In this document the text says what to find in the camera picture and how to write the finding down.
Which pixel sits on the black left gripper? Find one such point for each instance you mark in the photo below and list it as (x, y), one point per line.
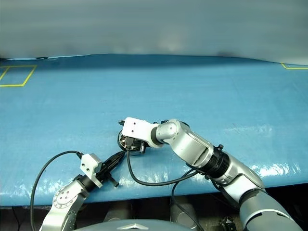
(103, 170)

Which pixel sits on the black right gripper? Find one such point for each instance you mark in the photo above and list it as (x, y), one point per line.
(136, 145)

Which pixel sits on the small black round object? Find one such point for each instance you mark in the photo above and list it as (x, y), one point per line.
(119, 142)

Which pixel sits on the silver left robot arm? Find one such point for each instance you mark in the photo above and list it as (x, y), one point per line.
(65, 199)

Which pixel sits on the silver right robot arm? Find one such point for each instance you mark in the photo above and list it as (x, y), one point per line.
(192, 144)

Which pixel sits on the dark rounded shape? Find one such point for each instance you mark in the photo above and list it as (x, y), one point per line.
(183, 214)
(120, 211)

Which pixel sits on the grey robot torso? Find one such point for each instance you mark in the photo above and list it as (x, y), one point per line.
(130, 227)

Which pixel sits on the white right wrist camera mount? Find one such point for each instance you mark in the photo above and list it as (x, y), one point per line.
(137, 127)

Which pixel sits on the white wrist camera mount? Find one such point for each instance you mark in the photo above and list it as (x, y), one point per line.
(90, 163)
(137, 127)

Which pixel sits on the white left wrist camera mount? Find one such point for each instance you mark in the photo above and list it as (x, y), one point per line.
(90, 163)

